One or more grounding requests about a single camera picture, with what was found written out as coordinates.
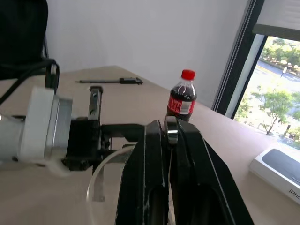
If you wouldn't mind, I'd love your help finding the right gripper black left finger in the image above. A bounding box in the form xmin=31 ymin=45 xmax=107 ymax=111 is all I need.
xmin=116 ymin=119 xmax=170 ymax=225

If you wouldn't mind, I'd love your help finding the cola bottle with red cap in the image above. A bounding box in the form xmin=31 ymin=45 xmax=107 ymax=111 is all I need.
xmin=165 ymin=69 xmax=198 ymax=124

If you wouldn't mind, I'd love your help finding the white smartphone box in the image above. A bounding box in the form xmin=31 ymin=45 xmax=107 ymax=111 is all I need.
xmin=248 ymin=148 xmax=300 ymax=206

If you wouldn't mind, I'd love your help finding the white roller blind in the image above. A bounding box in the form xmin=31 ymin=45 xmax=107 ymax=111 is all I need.
xmin=252 ymin=0 xmax=300 ymax=37

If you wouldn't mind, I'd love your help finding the black window frame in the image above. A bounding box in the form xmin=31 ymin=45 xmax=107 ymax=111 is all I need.
xmin=211 ymin=0 xmax=268 ymax=120

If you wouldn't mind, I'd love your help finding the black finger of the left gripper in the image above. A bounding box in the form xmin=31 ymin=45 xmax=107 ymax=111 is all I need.
xmin=103 ymin=150 xmax=135 ymax=165
xmin=100 ymin=122 xmax=147 ymax=144

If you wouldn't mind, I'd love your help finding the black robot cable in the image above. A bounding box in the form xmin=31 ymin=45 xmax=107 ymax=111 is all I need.
xmin=0 ymin=58 xmax=60 ymax=105

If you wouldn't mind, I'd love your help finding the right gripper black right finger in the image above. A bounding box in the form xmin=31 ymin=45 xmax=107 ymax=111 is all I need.
xmin=168 ymin=120 xmax=255 ymax=225

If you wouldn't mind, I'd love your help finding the large black rounded object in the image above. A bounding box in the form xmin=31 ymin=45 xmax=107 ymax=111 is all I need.
xmin=0 ymin=0 xmax=49 ymax=81

